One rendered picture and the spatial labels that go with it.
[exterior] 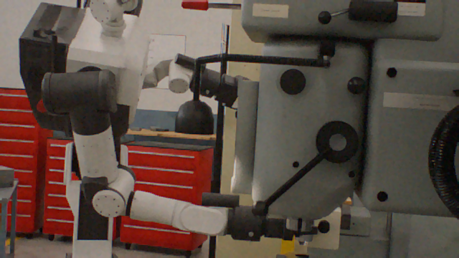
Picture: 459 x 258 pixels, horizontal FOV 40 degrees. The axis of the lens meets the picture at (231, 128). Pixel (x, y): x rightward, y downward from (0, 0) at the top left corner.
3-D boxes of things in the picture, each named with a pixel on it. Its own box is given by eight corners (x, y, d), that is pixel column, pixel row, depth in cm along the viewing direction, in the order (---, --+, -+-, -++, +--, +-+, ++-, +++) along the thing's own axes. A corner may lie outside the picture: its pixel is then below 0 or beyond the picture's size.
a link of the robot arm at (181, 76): (197, 104, 197) (163, 92, 194) (197, 82, 205) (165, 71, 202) (211, 78, 190) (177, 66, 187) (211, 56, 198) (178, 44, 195)
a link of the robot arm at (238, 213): (244, 242, 153) (197, 239, 154) (243, 237, 164) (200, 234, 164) (247, 196, 154) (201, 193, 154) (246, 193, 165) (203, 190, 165)
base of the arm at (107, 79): (44, 127, 141) (37, 77, 138) (57, 112, 153) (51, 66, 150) (112, 123, 141) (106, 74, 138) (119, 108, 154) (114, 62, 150)
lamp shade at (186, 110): (171, 130, 118) (173, 97, 118) (207, 132, 120) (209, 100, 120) (178, 133, 111) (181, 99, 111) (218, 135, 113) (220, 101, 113)
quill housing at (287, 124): (247, 219, 108) (259, 32, 106) (254, 200, 128) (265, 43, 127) (359, 228, 106) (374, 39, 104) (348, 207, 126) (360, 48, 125)
